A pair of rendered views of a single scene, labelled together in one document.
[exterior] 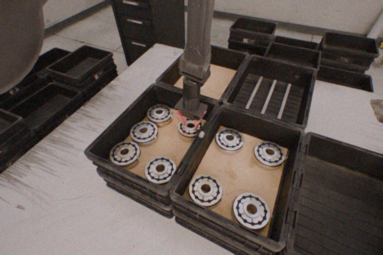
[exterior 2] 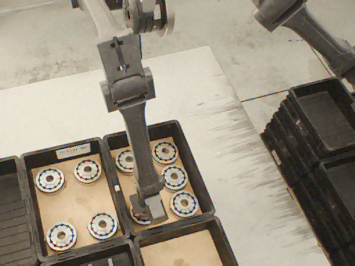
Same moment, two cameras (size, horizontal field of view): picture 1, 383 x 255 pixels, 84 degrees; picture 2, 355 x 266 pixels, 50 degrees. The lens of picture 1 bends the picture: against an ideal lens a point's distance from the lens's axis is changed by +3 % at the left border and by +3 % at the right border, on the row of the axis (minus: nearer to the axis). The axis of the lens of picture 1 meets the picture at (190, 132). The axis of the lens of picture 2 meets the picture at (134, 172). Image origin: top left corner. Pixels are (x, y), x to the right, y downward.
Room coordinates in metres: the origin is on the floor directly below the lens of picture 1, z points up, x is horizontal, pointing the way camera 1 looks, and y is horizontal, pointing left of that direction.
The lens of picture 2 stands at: (0.82, -0.39, 2.10)
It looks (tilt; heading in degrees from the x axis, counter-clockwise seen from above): 63 degrees down; 132
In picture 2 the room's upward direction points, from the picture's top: 6 degrees clockwise
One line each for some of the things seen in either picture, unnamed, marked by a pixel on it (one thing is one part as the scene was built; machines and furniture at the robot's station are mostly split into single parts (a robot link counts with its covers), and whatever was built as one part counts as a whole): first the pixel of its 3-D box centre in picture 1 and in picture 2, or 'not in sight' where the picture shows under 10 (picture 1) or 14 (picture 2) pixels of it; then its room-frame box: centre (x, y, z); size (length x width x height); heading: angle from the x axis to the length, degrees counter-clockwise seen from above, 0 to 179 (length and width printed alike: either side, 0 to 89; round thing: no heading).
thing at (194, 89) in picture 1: (192, 85); not in sight; (0.55, -0.01, 1.04); 0.07 x 0.06 x 0.07; 156
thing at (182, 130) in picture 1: (190, 126); (143, 210); (0.54, 0.00, 0.86); 0.10 x 0.10 x 0.01
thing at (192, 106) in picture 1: (191, 101); (147, 198); (0.54, 0.00, 0.98); 0.10 x 0.07 x 0.07; 65
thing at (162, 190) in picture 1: (159, 127); (156, 174); (0.48, 0.11, 0.92); 0.40 x 0.30 x 0.02; 154
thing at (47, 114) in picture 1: (56, 120); (347, 202); (1.09, 1.00, 0.31); 0.40 x 0.30 x 0.34; 155
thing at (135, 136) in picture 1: (143, 131); (174, 176); (0.51, 0.18, 0.86); 0.10 x 0.10 x 0.01
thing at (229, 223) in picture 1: (243, 160); (73, 194); (0.35, -0.16, 0.92); 0.40 x 0.30 x 0.02; 154
